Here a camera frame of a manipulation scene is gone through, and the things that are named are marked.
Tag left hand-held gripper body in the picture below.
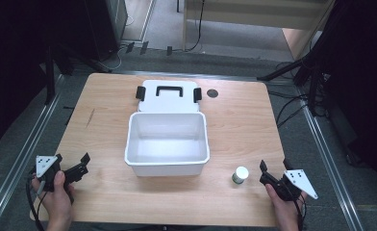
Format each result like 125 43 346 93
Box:
36 155 90 193

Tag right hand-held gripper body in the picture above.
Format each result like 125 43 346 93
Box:
259 168 319 203

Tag white plastic box with lid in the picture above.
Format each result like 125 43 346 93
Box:
124 79 211 178

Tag person's right hand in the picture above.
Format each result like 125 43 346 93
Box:
264 183 308 223

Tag person's left hand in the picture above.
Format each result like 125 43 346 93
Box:
31 170 76 223

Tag black metal stand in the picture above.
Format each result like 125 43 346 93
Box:
41 42 113 106

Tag black tripod stand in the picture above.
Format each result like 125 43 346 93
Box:
257 52 330 117

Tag black curtain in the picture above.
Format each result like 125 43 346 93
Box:
300 0 377 196
0 0 93 153

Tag dark cabinet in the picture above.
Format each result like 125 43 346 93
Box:
83 0 129 63

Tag light wooden furniture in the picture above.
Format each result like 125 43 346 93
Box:
182 0 337 61

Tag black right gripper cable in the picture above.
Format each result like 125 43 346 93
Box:
294 192 308 231

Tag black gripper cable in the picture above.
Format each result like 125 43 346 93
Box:
294 192 308 231
25 169 48 231

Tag metal floor rail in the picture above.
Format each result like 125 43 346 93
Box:
0 74 65 231
112 70 295 83
294 86 366 231

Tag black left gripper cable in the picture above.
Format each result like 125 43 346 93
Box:
25 169 48 231

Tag black floor cables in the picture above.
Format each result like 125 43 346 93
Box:
267 90 310 129

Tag white floor cable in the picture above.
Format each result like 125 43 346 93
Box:
97 44 127 72

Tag black hanging cable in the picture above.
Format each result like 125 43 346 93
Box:
186 0 207 53

